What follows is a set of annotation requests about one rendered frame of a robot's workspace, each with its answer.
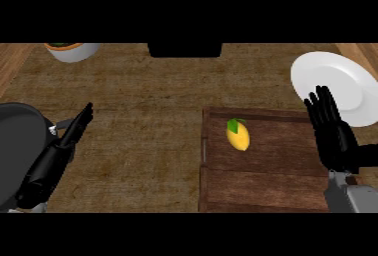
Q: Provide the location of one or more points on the white plant pot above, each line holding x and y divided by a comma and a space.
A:
74, 52

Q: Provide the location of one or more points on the brown wooden tray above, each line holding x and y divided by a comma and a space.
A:
266, 180

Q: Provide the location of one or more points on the dark grey pan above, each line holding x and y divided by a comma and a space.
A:
19, 143

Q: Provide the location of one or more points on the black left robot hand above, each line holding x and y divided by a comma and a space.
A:
52, 163

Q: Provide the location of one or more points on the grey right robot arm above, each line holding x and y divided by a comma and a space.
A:
354, 196

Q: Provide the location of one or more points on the yellow lemon with green leaf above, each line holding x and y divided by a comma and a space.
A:
238, 136

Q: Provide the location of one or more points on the brown woven placemat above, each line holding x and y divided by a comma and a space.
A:
133, 110

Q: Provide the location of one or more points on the white plate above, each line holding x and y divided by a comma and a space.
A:
334, 76

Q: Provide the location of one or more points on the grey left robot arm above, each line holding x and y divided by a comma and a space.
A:
38, 208

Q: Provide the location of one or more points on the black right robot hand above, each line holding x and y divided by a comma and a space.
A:
337, 143

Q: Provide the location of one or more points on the black box-shaped appliance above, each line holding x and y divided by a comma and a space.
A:
185, 50

